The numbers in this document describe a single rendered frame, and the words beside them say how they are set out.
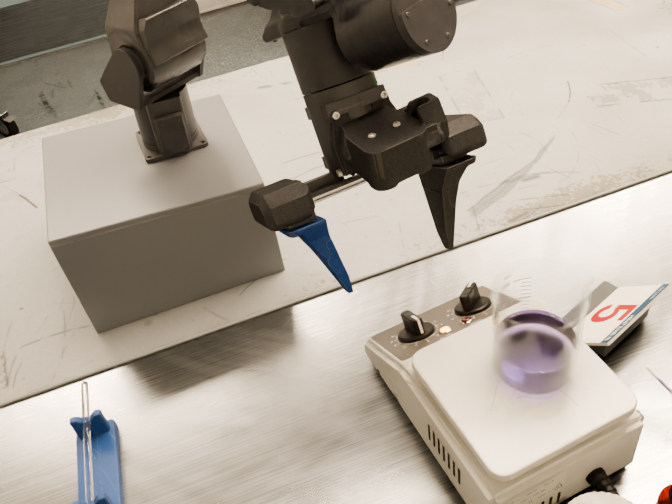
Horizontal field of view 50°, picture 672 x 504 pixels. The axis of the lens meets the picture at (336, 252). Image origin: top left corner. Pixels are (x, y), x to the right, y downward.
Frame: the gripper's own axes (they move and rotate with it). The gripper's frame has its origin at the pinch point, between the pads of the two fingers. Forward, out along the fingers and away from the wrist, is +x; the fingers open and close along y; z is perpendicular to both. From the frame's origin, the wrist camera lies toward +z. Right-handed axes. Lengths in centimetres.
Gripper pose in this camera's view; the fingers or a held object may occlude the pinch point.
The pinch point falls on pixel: (387, 230)
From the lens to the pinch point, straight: 58.5
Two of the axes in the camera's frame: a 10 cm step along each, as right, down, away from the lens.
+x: 3.2, 9.1, 2.6
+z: 3.0, 1.6, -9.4
